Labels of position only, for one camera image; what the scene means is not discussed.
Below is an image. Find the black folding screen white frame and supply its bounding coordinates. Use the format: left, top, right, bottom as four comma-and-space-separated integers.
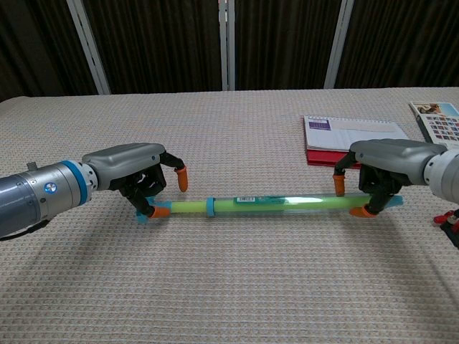
0, 0, 459, 103

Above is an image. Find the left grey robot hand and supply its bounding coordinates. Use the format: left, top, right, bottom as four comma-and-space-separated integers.
81, 142, 189, 219

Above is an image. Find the desk calendar with red base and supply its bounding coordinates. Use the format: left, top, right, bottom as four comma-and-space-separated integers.
303, 114, 410, 167

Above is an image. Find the sticker card pack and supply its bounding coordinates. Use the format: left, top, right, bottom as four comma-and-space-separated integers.
409, 101, 459, 146

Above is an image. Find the red black wrist clip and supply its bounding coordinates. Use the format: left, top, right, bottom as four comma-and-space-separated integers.
432, 207, 459, 248

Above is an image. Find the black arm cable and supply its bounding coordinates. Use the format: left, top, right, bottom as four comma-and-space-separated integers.
0, 219, 52, 242

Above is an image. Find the beige woven tablecloth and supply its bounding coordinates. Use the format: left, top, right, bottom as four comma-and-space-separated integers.
0, 85, 459, 344

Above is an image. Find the green and blue toy syringe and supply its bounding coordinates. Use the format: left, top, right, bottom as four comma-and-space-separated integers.
135, 193, 404, 225

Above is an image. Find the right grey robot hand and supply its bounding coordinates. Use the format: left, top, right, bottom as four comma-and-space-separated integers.
332, 138, 449, 219

